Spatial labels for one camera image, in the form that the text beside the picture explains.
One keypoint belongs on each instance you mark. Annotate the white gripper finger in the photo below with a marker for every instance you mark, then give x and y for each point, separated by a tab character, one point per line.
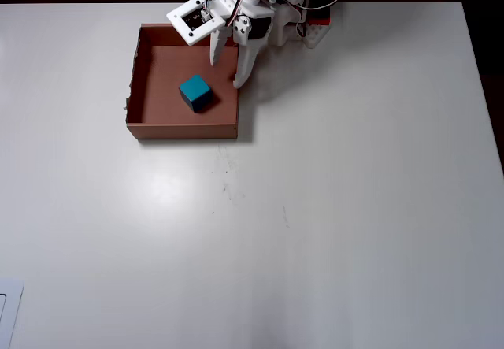
246	61
218	47

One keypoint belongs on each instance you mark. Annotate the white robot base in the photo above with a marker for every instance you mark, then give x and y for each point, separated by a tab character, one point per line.
285	26

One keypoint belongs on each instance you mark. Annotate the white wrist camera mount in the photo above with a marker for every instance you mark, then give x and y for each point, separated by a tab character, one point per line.
193	20

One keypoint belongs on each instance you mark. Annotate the red black table clamp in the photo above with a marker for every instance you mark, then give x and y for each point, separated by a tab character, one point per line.
319	20

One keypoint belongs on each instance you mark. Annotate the brown cardboard box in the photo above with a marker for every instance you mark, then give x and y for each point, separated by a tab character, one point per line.
157	128

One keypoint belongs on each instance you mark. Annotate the blue cube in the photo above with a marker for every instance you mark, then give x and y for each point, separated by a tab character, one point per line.
195	91

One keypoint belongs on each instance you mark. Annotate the white flat panel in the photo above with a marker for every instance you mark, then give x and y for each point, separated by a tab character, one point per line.
15	298

